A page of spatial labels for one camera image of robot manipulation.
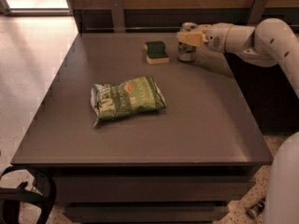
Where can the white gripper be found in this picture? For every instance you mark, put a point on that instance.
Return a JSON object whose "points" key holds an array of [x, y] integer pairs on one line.
{"points": [[215, 37]]}

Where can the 7up soda can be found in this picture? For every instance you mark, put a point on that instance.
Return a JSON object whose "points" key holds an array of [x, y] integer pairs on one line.
{"points": [[186, 53]]}

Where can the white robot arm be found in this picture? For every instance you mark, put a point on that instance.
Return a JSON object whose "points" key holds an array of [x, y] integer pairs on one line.
{"points": [[264, 59]]}

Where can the green and yellow sponge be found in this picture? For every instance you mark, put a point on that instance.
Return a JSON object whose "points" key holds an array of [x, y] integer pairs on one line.
{"points": [[156, 52]]}

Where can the green chips bag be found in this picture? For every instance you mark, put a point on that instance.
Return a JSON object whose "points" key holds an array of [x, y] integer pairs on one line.
{"points": [[134, 96]]}

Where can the white power strip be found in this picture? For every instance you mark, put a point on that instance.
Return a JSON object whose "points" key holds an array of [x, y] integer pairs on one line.
{"points": [[255, 210]]}

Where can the upper grey drawer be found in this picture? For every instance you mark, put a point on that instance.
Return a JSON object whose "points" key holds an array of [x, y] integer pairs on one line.
{"points": [[151, 189]]}

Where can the grey drawer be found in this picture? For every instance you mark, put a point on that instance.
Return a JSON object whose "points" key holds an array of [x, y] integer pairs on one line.
{"points": [[145, 214], [151, 189]]}

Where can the lower grey drawer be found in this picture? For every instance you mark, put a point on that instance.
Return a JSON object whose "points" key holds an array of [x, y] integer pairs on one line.
{"points": [[145, 214]]}

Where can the right metal bracket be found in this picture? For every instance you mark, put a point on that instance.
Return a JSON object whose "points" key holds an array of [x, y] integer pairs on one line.
{"points": [[256, 12]]}

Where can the metal bracket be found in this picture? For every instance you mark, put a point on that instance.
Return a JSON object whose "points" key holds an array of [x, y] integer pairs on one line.
{"points": [[117, 14], [256, 12]]}

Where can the left metal bracket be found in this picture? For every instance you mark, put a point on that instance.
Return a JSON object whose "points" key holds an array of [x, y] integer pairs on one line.
{"points": [[117, 14]]}

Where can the metal rail bar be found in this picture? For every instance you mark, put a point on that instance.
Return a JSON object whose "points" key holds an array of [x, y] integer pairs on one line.
{"points": [[139, 29]]}

